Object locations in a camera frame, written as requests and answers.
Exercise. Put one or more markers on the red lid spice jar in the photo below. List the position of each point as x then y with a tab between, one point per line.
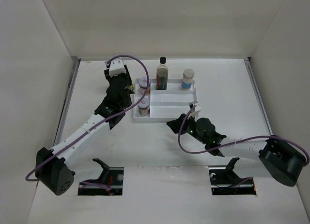
144	106
144	86

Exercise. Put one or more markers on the white divided organizer tray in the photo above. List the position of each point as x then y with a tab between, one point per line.
166	105

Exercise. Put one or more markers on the tall dark sauce bottle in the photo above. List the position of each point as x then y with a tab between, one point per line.
162	74

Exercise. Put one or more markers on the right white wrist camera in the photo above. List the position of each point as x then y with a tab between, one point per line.
195	109

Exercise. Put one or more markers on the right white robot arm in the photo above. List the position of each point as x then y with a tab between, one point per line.
258	156

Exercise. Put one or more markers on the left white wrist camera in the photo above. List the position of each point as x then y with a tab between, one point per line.
115	67

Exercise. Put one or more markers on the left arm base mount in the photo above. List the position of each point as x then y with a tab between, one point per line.
109	183

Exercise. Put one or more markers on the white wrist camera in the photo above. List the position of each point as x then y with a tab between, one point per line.
115	67
195	109

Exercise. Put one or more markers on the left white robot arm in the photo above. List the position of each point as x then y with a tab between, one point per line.
53	167

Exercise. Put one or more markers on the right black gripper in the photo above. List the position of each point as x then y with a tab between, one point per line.
176	124

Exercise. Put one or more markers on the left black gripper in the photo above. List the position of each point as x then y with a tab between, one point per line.
125	75

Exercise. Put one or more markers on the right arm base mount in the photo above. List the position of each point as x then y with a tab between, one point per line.
224	181

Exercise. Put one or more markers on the blue label white powder jar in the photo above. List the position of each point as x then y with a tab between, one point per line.
187	79

